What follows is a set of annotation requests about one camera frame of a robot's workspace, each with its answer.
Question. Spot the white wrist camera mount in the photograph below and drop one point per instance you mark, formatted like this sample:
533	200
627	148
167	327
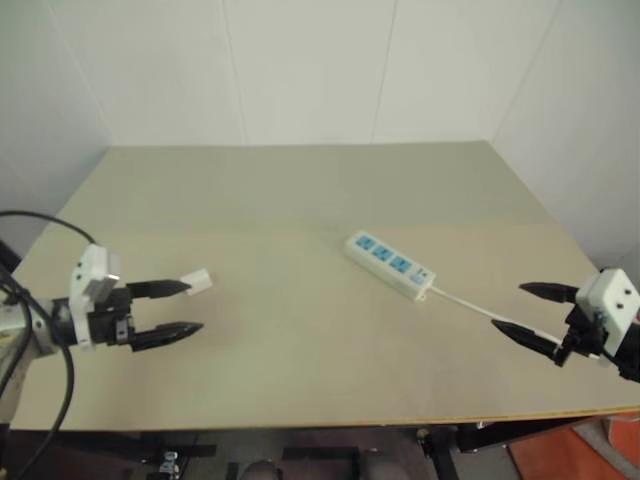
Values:
92	267
612	305

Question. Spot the small white plug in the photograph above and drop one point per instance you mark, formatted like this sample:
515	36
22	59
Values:
198	281

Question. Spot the dark rounded shape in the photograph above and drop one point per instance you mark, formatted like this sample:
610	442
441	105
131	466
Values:
260	471

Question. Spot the white power strip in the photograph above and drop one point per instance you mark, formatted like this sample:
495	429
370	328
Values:
387	262

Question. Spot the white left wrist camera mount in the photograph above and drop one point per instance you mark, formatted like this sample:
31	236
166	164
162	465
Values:
92	267

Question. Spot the black table frame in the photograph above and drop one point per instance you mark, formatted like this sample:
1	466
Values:
510	432

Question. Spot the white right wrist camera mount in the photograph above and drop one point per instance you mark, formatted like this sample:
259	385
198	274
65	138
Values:
612	305

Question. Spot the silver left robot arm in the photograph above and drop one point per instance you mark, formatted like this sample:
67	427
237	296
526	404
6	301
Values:
30	327

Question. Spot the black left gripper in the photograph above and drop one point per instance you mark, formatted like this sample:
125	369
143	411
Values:
107	322

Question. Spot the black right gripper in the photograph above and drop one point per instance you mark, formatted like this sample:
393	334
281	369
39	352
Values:
582	332

